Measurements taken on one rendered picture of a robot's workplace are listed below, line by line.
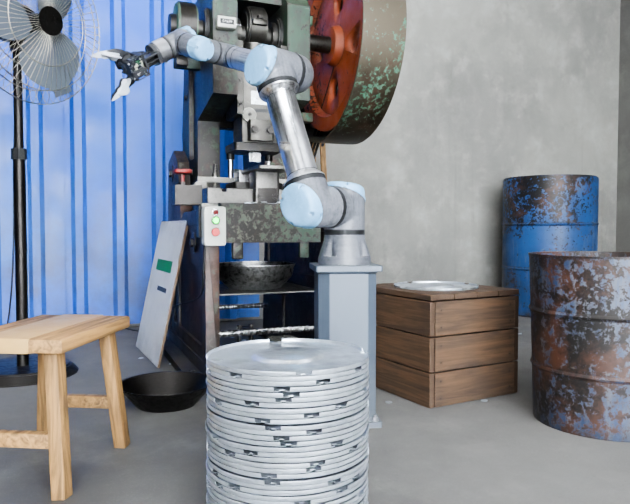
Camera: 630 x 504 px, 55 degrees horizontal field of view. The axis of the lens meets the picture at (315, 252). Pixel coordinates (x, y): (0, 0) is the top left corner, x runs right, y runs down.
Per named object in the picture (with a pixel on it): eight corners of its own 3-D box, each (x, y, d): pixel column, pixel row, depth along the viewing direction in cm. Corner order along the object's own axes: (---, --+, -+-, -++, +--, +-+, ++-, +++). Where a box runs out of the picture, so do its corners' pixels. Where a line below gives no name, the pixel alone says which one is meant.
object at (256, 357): (344, 339, 126) (344, 335, 126) (391, 371, 98) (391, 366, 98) (203, 345, 120) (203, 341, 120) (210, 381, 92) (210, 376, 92)
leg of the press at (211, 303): (222, 386, 213) (221, 127, 209) (189, 389, 208) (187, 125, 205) (178, 341, 298) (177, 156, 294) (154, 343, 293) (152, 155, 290)
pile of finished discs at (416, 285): (497, 288, 205) (497, 286, 205) (430, 292, 191) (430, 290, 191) (440, 281, 230) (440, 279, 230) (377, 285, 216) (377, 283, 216)
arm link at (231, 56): (335, 64, 181) (235, 40, 212) (309, 56, 173) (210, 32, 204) (325, 102, 184) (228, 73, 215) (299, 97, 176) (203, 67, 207)
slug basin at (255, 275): (308, 289, 240) (308, 264, 239) (223, 293, 227) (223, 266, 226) (280, 282, 271) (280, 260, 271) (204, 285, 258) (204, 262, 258)
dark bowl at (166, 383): (225, 412, 183) (224, 389, 182) (120, 424, 171) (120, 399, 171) (204, 387, 210) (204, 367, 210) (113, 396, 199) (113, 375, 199)
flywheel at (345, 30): (390, -81, 248) (327, 43, 309) (345, -90, 240) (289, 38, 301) (431, 60, 221) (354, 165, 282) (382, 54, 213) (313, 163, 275)
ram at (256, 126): (281, 142, 238) (281, 66, 236) (244, 140, 232) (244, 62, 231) (268, 147, 254) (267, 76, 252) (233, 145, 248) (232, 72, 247)
